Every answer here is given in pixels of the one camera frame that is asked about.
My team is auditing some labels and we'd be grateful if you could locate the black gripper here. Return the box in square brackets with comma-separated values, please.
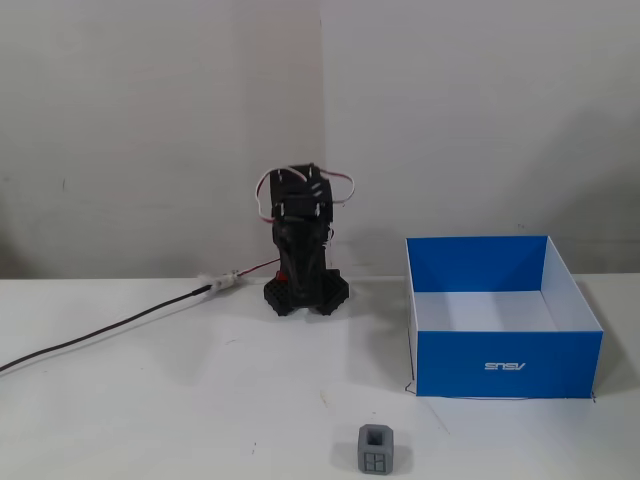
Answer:
[272, 219, 332, 307]

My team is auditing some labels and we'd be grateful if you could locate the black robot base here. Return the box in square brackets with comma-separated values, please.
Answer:
[263, 268, 351, 318]

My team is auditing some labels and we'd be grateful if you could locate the gray hollow block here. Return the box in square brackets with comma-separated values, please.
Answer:
[357, 423, 393, 475]

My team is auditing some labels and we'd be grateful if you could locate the blue and white cardboard box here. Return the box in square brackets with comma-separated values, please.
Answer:
[403, 234, 605, 400]

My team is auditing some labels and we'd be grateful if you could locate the thin red power wire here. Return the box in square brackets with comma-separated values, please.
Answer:
[234, 258, 281, 278]

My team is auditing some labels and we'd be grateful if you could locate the white cable connector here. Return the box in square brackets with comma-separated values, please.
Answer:
[198, 269, 241, 295]

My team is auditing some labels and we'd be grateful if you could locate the red white servo wire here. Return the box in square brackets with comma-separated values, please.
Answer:
[319, 169, 358, 207]
[253, 168, 282, 222]

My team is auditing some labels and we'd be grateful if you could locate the black power cable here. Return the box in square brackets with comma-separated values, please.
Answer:
[0, 284, 214, 375]

